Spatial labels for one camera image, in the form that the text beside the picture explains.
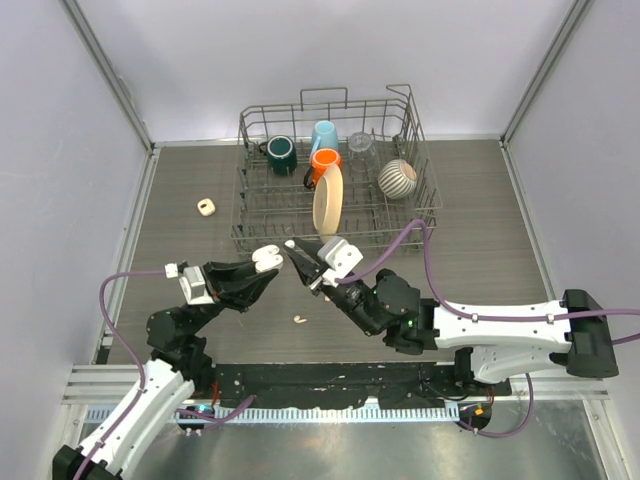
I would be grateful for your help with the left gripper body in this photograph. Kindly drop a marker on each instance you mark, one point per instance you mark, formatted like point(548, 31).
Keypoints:
point(216, 301)

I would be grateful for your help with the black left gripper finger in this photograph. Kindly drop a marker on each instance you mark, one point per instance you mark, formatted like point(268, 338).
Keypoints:
point(243, 299)
point(230, 276)

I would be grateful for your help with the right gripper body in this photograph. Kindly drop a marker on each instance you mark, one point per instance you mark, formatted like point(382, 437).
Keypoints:
point(349, 298)

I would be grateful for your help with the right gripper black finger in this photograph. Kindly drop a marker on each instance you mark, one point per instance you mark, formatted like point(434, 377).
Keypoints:
point(307, 270)
point(310, 249)

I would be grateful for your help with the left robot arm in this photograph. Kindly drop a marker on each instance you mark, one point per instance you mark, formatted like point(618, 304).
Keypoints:
point(178, 366)

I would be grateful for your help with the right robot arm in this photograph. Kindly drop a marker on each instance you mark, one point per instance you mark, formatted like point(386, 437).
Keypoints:
point(490, 343)

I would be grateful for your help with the beige earbud charging case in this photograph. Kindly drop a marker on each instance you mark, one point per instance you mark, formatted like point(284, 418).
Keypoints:
point(206, 207)

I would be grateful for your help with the beige oval plate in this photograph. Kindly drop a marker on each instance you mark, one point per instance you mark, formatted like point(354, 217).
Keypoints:
point(328, 203)

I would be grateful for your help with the orange mug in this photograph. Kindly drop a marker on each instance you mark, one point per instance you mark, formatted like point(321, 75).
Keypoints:
point(321, 161)

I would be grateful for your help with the dark green mug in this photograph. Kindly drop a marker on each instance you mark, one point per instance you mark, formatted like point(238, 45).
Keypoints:
point(281, 154)

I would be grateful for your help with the clear glass cup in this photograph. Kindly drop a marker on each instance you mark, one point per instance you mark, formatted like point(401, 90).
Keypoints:
point(361, 152)

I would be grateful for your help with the striped ceramic bowl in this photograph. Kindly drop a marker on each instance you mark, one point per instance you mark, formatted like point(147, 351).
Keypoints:
point(397, 179)

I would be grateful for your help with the light blue cup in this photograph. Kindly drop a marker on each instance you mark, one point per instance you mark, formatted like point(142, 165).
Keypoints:
point(324, 136)

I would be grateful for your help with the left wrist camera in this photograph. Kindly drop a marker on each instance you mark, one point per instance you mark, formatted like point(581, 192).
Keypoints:
point(192, 282)

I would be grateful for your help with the grey wire dish rack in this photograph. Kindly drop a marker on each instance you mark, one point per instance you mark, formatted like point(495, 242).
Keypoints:
point(269, 209)

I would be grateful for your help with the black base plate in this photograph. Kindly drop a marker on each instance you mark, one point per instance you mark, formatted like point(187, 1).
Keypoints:
point(337, 386)

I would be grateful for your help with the white slotted cable duct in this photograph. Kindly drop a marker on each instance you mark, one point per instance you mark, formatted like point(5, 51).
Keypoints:
point(369, 413)

